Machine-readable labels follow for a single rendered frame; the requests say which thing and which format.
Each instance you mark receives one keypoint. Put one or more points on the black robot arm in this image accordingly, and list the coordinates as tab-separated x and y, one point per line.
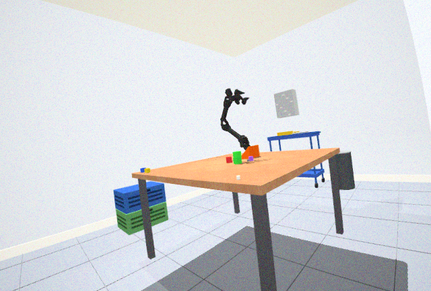
244	143

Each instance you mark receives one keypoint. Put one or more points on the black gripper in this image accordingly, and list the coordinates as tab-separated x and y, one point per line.
238	96

